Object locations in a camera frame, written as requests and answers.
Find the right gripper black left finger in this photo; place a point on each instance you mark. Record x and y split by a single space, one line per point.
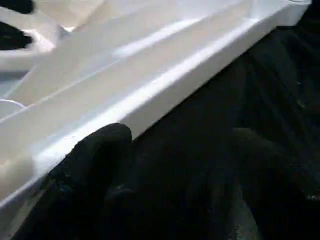
95 170

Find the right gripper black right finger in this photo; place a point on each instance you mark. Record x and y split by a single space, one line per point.
265 180

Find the white plastic table top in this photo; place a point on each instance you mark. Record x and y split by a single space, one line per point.
125 70

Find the black mat cloth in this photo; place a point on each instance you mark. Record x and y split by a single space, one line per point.
250 87

